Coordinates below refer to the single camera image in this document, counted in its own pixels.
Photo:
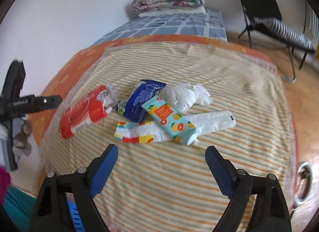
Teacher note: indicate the colourful white wrapper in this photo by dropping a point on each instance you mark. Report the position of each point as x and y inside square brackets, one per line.
[140, 133]

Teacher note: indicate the black folding chair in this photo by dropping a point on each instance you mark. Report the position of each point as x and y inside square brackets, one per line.
[267, 9]

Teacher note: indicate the blue checked bed sheet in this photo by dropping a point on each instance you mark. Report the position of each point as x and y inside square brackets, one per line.
[209, 25]

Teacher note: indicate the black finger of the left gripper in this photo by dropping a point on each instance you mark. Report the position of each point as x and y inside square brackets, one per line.
[43, 103]

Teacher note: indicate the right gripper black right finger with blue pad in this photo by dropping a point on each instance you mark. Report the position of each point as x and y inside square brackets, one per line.
[270, 211]

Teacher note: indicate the teal orange-print tube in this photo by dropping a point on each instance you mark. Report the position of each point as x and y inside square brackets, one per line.
[171, 121]

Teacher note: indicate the blue plastic basket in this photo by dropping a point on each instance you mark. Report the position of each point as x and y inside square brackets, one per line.
[75, 217]

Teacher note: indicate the striped yellow towel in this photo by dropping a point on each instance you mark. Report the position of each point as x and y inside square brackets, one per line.
[174, 147]

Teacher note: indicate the dark blue snack wrapper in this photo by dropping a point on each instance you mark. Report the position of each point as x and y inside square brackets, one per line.
[144, 90]

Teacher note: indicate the striped cushion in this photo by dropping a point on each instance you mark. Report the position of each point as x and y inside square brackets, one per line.
[276, 29]

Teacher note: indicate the white tissue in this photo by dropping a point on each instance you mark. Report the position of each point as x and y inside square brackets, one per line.
[183, 96]

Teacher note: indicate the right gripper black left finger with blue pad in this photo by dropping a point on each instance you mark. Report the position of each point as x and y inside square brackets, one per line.
[51, 211]

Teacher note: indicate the red tissue pack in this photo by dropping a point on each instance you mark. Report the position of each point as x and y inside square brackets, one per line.
[94, 106]

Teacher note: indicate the orange floral bedspread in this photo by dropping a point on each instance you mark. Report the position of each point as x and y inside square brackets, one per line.
[69, 72]

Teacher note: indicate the white round ring object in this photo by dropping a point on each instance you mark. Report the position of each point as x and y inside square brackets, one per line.
[303, 184]

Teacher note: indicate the white flat wrapper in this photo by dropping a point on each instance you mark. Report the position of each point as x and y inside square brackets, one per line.
[211, 122]

